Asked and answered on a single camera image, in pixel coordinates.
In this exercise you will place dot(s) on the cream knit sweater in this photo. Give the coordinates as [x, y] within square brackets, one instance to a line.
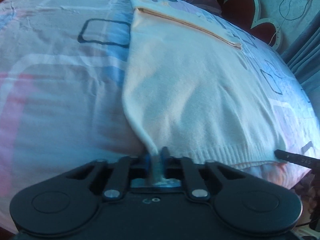
[190, 86]

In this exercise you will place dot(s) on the blue-grey right curtain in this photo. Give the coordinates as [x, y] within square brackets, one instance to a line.
[302, 58]

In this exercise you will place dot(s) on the patterned pastel bed quilt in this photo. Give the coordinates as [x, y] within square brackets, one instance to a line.
[63, 66]

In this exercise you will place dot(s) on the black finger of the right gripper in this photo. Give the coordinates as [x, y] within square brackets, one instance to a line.
[298, 159]

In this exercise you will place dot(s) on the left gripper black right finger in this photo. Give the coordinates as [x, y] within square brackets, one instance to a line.
[186, 171]

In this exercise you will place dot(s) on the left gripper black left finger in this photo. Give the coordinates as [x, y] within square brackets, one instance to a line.
[121, 173]

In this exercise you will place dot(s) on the red heart-shaped headboard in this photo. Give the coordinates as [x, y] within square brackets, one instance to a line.
[246, 14]

